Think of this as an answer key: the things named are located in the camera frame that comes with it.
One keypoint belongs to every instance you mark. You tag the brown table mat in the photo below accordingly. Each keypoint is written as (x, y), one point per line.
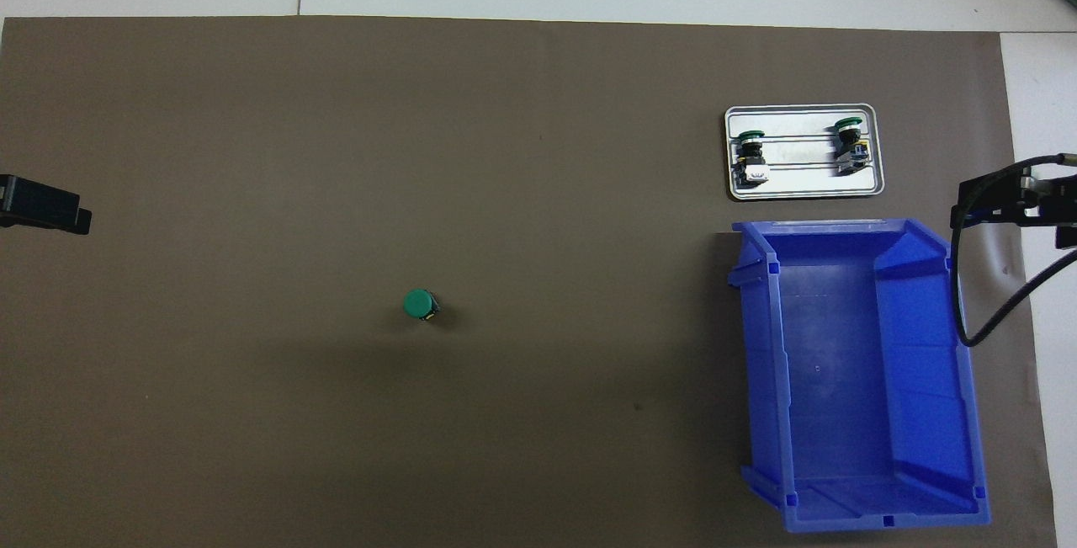
(505, 110)

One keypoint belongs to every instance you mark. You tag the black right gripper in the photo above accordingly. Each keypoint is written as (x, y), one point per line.
(1052, 207)

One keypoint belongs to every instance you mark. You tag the grey metal tray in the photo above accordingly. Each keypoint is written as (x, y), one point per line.
(799, 182)

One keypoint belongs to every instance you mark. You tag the blue plastic storage bin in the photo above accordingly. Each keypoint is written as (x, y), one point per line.
(841, 380)

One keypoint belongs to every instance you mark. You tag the green push button switch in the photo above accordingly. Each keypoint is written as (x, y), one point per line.
(416, 304)
(751, 152)
(850, 148)

